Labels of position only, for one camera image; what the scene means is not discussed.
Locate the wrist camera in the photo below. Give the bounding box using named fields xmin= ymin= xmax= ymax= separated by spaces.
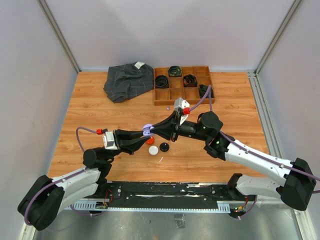
xmin=173 ymin=97 xmax=190 ymax=126
xmin=102 ymin=131 xmax=119 ymax=150

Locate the purple earbud case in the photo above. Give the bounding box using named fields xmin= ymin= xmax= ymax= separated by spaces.
xmin=142 ymin=123 xmax=154 ymax=137

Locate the dark green rolled tie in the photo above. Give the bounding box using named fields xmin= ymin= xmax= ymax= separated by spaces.
xmin=198 ymin=84 xmax=214 ymax=98

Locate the wooden compartment tray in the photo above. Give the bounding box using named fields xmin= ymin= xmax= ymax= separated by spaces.
xmin=153 ymin=65 xmax=215 ymax=106

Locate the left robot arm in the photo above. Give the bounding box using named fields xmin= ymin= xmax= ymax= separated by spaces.
xmin=17 ymin=128 xmax=151 ymax=231

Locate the green patterned rolled tie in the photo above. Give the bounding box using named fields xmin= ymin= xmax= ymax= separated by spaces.
xmin=168 ymin=65 xmax=182 ymax=78

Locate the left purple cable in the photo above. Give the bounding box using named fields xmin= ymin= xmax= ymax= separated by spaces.
xmin=23 ymin=126 xmax=105 ymax=226

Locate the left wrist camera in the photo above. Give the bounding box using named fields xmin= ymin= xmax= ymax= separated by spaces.
xmin=102 ymin=131 xmax=119 ymax=150

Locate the white earbud case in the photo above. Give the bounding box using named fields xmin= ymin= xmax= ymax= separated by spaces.
xmin=148 ymin=145 xmax=159 ymax=156

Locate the purple cable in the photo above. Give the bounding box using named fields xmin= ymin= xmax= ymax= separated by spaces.
xmin=23 ymin=126 xmax=105 ymax=226
xmin=183 ymin=84 xmax=320 ymax=195

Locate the orange earbud case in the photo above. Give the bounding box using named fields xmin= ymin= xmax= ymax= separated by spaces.
xmin=145 ymin=136 xmax=155 ymax=145

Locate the grey checked cloth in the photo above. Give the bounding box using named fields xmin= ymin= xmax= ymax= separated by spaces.
xmin=103 ymin=61 xmax=154 ymax=103

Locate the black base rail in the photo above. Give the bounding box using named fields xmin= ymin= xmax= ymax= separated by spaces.
xmin=74 ymin=181 xmax=247 ymax=212

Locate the black earbud case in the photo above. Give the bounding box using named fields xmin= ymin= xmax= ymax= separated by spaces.
xmin=159 ymin=142 xmax=170 ymax=152

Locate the brown rolled belt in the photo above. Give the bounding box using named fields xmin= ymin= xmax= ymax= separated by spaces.
xmin=183 ymin=74 xmax=198 ymax=88

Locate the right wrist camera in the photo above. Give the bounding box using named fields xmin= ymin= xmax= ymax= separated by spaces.
xmin=173 ymin=97 xmax=190 ymax=126

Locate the black rolled belt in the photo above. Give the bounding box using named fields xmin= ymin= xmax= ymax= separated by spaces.
xmin=154 ymin=75 xmax=169 ymax=89

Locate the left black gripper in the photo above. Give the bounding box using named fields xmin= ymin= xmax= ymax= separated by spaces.
xmin=105 ymin=129 xmax=151 ymax=161

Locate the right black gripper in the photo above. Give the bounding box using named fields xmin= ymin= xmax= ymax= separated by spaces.
xmin=150 ymin=110 xmax=210 ymax=142

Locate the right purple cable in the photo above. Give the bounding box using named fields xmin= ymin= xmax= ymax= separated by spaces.
xmin=183 ymin=84 xmax=320 ymax=195

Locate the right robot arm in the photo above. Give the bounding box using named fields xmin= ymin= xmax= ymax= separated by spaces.
xmin=150 ymin=111 xmax=318 ymax=211

